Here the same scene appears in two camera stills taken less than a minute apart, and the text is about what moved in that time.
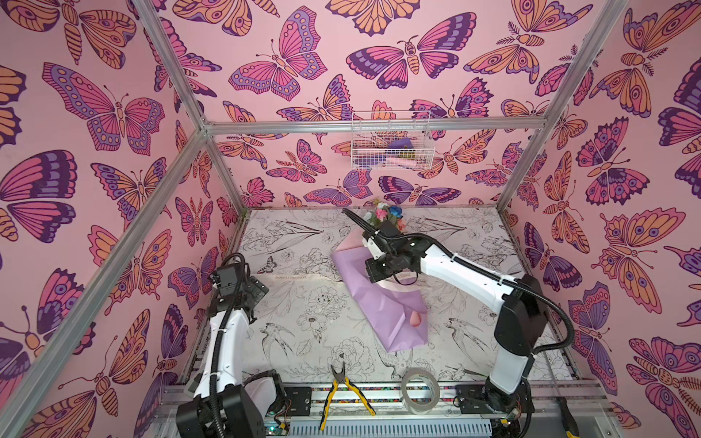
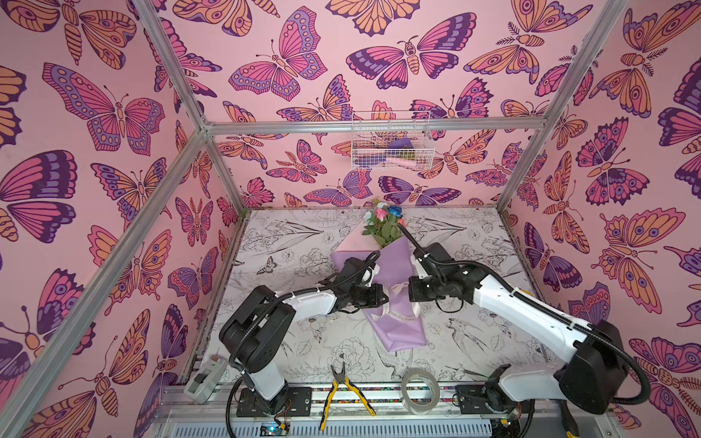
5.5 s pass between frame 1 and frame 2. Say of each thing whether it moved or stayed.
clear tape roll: stayed
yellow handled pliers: stayed
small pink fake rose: stayed
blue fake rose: stayed
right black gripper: moved
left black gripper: moved
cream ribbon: moved
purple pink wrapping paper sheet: moved
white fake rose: stayed
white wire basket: stayed
